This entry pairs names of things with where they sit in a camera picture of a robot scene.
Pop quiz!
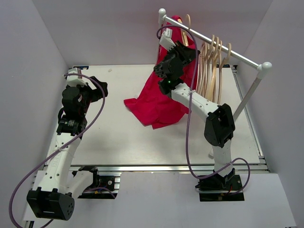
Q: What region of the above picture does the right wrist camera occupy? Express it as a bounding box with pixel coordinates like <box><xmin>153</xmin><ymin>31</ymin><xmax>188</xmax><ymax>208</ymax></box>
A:
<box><xmin>159</xmin><ymin>28</ymin><xmax>176</xmax><ymax>51</ymax></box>

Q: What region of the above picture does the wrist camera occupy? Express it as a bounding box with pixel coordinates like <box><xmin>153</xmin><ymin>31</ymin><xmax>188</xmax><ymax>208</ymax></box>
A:
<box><xmin>64</xmin><ymin>67</ymin><xmax>87</xmax><ymax>87</ymax></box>
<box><xmin>159</xmin><ymin>28</ymin><xmax>176</xmax><ymax>51</ymax></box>

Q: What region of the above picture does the red t shirt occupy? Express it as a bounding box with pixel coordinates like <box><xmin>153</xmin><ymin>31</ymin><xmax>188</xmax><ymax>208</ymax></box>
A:
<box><xmin>123</xmin><ymin>27</ymin><xmax>195</xmax><ymax>129</ymax></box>

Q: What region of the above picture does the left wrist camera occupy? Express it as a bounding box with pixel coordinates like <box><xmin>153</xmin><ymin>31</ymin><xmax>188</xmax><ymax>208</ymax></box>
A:
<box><xmin>64</xmin><ymin>67</ymin><xmax>87</xmax><ymax>87</ymax></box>

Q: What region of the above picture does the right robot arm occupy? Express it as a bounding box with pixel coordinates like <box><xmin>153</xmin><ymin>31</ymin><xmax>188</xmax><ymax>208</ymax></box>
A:
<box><xmin>153</xmin><ymin>41</ymin><xmax>235</xmax><ymax>190</ymax></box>

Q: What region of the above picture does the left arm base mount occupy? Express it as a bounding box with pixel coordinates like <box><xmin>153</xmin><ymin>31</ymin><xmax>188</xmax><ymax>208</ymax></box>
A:
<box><xmin>78</xmin><ymin>166</ymin><xmax>119</xmax><ymax>200</ymax></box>

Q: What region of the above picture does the blue label sticker left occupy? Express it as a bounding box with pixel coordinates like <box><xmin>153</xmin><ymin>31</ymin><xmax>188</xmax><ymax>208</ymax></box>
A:
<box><xmin>73</xmin><ymin>66</ymin><xmax>89</xmax><ymax>70</ymax></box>

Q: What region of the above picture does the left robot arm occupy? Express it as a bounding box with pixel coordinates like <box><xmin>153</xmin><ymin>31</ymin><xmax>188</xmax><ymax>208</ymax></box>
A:
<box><xmin>27</xmin><ymin>74</ymin><xmax>108</xmax><ymax>220</ymax></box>

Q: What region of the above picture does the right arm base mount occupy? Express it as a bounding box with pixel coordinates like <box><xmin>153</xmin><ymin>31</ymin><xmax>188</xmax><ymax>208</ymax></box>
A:
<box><xmin>195</xmin><ymin>175</ymin><xmax>245</xmax><ymax>202</ymax></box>

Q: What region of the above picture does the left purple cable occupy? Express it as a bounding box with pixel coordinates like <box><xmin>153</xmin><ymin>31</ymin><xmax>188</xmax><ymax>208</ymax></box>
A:
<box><xmin>11</xmin><ymin>73</ymin><xmax>106</xmax><ymax>228</ymax></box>

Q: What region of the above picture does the wooden hanger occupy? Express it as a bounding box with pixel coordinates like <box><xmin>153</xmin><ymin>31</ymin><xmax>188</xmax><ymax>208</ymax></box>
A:
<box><xmin>177</xmin><ymin>13</ymin><xmax>192</xmax><ymax>47</ymax></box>
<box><xmin>199</xmin><ymin>35</ymin><xmax>219</xmax><ymax>101</ymax></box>
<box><xmin>196</xmin><ymin>41</ymin><xmax>214</xmax><ymax>96</ymax></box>
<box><xmin>205</xmin><ymin>37</ymin><xmax>222</xmax><ymax>102</ymax></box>
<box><xmin>215</xmin><ymin>43</ymin><xmax>232</xmax><ymax>104</ymax></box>

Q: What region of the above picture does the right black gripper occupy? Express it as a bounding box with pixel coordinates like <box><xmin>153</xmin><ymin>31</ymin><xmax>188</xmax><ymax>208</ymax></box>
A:
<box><xmin>154</xmin><ymin>40</ymin><xmax>202</xmax><ymax>73</ymax></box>

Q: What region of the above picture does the white clothes rack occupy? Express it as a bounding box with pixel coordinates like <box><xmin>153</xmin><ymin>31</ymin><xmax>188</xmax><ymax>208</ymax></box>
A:
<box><xmin>158</xmin><ymin>8</ymin><xmax>272</xmax><ymax>121</ymax></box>

